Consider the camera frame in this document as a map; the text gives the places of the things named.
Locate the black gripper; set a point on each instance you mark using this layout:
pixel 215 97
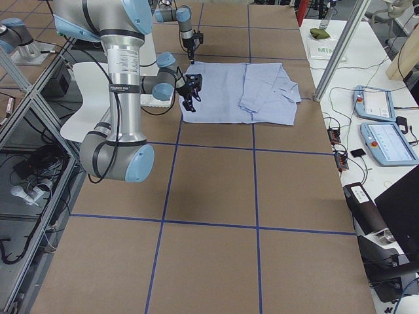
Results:
pixel 188 44
pixel 184 90

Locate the light blue striped shirt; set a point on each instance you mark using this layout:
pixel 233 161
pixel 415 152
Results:
pixel 244 93

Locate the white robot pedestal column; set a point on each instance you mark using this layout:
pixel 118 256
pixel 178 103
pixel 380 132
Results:
pixel 149 55

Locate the clear plastic bag green print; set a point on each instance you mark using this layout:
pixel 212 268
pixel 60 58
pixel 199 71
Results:
pixel 321 49

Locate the green folded cloth pouch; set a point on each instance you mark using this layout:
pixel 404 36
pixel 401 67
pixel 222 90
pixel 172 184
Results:
pixel 319 34

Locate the far teach pendant tablet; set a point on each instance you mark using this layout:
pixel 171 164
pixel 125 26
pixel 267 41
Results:
pixel 374 104

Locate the teach pendant tablet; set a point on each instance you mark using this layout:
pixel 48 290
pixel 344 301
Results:
pixel 374 104
pixel 387 144

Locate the orange electronics board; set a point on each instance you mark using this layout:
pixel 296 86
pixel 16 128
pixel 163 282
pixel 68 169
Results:
pixel 341 160
pixel 334 135

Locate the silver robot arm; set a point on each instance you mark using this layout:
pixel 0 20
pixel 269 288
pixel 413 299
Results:
pixel 116 148
pixel 182 15

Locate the aluminium frame post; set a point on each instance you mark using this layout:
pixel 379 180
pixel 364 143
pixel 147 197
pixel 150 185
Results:
pixel 342 44

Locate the near teach pendant tablet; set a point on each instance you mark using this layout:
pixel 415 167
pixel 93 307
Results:
pixel 387 144

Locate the black box device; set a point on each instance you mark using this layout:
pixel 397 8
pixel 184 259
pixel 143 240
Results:
pixel 366 217

